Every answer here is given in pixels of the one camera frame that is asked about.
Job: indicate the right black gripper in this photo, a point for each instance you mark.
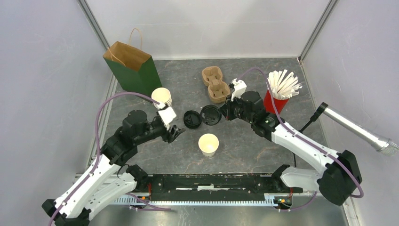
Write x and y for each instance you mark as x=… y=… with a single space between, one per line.
x=226 y=109

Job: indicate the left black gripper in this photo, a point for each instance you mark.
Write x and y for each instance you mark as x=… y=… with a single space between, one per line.
x=171 y=136

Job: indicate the single black lid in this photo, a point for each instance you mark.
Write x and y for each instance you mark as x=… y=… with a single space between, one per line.
x=210 y=115

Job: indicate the single white paper cup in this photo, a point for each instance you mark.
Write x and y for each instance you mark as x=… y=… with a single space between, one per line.
x=208 y=144

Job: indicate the stack of white paper cups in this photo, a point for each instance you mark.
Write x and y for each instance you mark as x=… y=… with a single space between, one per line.
x=162 y=95

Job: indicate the stack of black lids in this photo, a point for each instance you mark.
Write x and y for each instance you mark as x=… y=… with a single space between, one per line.
x=192 y=119

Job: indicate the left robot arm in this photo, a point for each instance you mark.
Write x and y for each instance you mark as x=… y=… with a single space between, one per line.
x=87 y=197

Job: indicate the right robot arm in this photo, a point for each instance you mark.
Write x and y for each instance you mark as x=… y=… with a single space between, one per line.
x=335 y=175

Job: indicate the stack of cardboard cup carriers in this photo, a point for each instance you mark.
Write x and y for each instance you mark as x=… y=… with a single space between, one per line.
x=218 y=90

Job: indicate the red cup holder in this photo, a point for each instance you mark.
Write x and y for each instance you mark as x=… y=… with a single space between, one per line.
x=273 y=105

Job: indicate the green paper bag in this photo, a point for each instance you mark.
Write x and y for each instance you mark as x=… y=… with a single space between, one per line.
x=133 y=68

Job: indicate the silver microphone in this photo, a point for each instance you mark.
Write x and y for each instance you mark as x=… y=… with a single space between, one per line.
x=380 y=143

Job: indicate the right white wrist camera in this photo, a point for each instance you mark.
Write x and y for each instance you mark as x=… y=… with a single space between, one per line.
x=239 y=88

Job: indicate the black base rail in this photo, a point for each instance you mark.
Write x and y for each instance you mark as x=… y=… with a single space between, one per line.
x=212 y=187

